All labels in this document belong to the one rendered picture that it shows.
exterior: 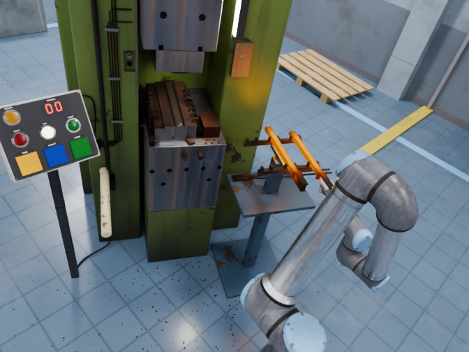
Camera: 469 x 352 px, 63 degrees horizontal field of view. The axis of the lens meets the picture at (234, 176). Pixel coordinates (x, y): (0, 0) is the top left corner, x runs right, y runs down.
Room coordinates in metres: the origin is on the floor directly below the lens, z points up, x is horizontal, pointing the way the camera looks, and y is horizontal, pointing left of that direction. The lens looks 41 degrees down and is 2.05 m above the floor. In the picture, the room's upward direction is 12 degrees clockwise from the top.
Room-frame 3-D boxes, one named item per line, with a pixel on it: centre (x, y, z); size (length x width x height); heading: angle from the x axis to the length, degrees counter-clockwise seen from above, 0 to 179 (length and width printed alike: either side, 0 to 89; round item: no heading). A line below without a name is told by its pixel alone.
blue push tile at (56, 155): (1.10, 0.71, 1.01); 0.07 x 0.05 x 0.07; 138
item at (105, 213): (1.26, 0.60, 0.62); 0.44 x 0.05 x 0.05; 23
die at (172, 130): (1.67, 0.40, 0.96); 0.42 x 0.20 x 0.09; 23
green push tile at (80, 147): (1.17, 0.64, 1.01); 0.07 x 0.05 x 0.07; 138
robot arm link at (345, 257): (1.07, -0.55, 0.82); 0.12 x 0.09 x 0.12; 44
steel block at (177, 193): (1.70, 0.35, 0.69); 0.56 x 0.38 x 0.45; 23
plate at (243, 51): (1.72, 0.08, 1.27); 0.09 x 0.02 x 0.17; 113
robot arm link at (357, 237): (1.09, -0.54, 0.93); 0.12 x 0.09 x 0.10; 26
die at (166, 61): (1.67, 0.40, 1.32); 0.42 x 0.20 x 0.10; 23
